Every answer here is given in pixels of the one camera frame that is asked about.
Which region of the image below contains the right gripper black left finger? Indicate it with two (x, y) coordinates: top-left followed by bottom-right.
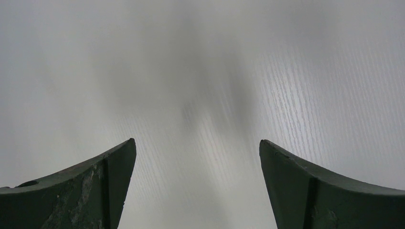
(0, 139), (136, 229)

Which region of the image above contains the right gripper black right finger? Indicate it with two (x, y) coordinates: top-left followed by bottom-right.
(259, 139), (405, 229)

